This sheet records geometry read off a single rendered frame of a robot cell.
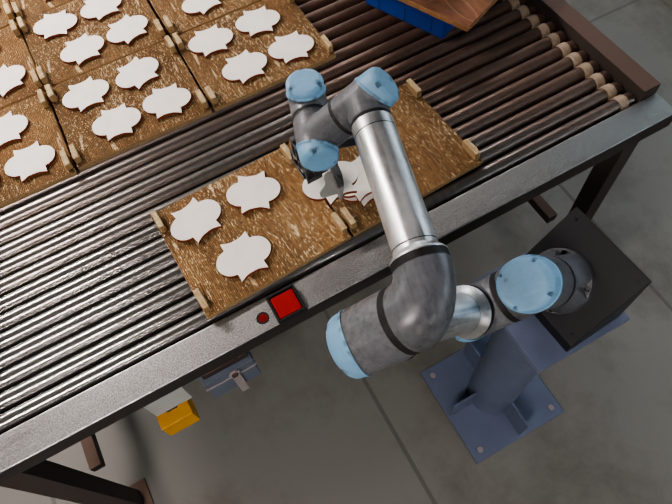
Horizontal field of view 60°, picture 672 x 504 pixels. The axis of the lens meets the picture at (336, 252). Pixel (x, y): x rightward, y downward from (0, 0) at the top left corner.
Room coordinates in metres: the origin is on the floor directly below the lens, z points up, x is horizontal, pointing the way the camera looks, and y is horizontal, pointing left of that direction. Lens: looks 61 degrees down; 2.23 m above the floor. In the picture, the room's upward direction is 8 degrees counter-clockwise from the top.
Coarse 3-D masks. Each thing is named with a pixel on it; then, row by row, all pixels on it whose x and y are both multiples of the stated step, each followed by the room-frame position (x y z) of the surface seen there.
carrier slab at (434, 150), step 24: (408, 96) 1.18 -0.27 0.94; (408, 120) 1.09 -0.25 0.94; (432, 120) 1.08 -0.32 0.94; (288, 144) 1.06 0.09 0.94; (408, 144) 1.01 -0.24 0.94; (432, 144) 1.00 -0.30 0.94; (456, 144) 0.98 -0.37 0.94; (432, 168) 0.92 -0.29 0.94; (456, 168) 0.91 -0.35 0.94; (360, 216) 0.80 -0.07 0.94
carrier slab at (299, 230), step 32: (256, 160) 1.02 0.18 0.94; (224, 192) 0.93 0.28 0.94; (288, 192) 0.90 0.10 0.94; (224, 224) 0.83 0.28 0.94; (256, 224) 0.81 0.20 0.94; (288, 224) 0.80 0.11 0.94; (320, 224) 0.79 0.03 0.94; (192, 256) 0.74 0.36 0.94; (288, 256) 0.71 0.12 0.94; (192, 288) 0.65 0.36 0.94; (224, 288) 0.64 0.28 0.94; (256, 288) 0.63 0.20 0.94
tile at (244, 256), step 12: (240, 240) 0.77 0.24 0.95; (252, 240) 0.76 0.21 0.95; (264, 240) 0.76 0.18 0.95; (228, 252) 0.74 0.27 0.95; (240, 252) 0.73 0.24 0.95; (252, 252) 0.73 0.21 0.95; (264, 252) 0.72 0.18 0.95; (216, 264) 0.71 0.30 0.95; (228, 264) 0.70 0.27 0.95; (240, 264) 0.70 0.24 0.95; (252, 264) 0.69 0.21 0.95; (264, 264) 0.69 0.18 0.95; (228, 276) 0.67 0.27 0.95; (240, 276) 0.66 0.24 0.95
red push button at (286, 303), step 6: (282, 294) 0.61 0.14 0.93; (288, 294) 0.61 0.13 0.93; (294, 294) 0.60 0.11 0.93; (270, 300) 0.60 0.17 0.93; (276, 300) 0.59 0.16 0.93; (282, 300) 0.59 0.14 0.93; (288, 300) 0.59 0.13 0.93; (294, 300) 0.59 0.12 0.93; (276, 306) 0.58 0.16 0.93; (282, 306) 0.58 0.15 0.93; (288, 306) 0.57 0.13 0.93; (294, 306) 0.57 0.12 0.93; (300, 306) 0.57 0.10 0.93; (282, 312) 0.56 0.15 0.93; (288, 312) 0.56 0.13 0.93
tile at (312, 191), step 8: (344, 168) 0.86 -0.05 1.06; (352, 168) 0.86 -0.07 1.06; (344, 176) 0.84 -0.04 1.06; (352, 176) 0.84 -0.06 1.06; (304, 184) 0.83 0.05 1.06; (312, 184) 0.83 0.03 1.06; (320, 184) 0.82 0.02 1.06; (344, 184) 0.81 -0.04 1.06; (352, 184) 0.82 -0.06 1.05; (304, 192) 0.80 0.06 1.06; (312, 192) 0.80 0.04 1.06; (344, 192) 0.79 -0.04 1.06; (352, 192) 0.79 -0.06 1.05; (312, 200) 0.79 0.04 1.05; (320, 200) 0.78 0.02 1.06; (328, 200) 0.77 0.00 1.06
